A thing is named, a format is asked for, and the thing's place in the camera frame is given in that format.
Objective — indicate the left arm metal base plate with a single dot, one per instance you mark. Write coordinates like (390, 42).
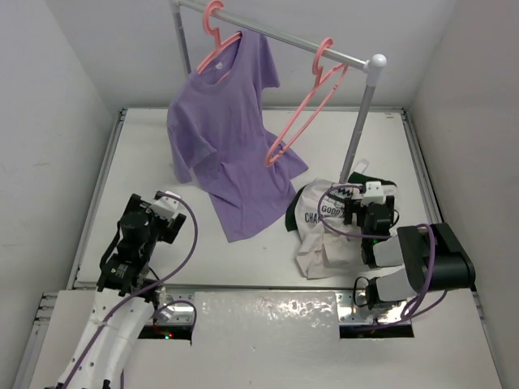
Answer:
(176, 309)

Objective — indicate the pink hanger with purple shirt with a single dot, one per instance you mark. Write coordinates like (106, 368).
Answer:
(217, 36)

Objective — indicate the purple t-shirt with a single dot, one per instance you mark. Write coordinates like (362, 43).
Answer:
(217, 136)

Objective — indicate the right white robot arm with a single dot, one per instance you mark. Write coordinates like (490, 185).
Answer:
(430, 258)

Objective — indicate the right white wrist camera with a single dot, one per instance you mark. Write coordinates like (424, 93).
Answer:
(374, 193)

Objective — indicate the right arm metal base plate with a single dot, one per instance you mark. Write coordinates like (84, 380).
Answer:
(351, 310)

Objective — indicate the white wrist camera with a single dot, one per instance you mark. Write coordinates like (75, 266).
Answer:
(374, 193)
(165, 204)

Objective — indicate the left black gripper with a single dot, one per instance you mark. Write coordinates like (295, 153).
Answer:
(168, 228)

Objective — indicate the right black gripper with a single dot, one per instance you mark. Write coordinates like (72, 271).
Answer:
(353, 207)

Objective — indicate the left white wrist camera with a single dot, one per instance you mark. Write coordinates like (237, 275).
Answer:
(165, 204)

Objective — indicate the white and green t-shirt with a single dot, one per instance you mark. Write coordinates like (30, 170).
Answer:
(329, 247)

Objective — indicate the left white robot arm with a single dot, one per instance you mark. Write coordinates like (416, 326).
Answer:
(126, 294)

